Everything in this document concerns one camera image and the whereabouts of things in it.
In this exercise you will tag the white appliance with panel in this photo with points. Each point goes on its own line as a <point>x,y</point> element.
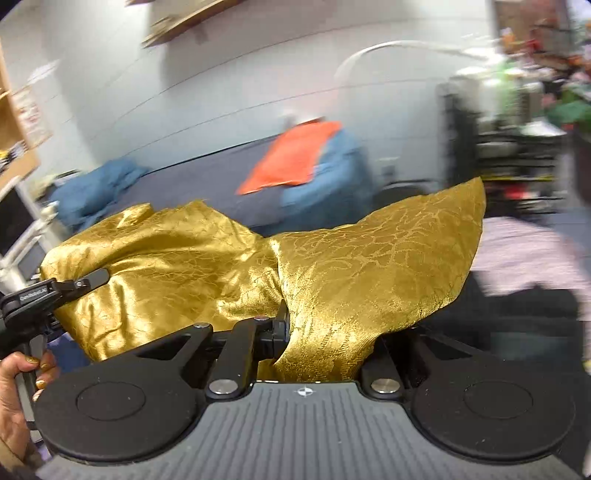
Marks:
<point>26,236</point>

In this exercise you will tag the person's left hand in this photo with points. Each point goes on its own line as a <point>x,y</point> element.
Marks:
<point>15,432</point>

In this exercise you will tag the blue crumpled cloth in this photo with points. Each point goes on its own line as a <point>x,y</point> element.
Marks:
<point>86,199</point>

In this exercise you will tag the orange cloth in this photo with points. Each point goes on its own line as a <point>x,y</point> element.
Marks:
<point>292,158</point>

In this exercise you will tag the black wire rack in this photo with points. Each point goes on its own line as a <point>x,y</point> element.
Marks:
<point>517,164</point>

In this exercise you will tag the lavender floral bedsheet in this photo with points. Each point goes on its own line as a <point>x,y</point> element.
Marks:
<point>515,255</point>

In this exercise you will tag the wooden shelf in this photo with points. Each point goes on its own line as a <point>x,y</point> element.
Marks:
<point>23,130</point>

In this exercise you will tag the gold satin jacket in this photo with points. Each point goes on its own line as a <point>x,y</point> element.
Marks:
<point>343,287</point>

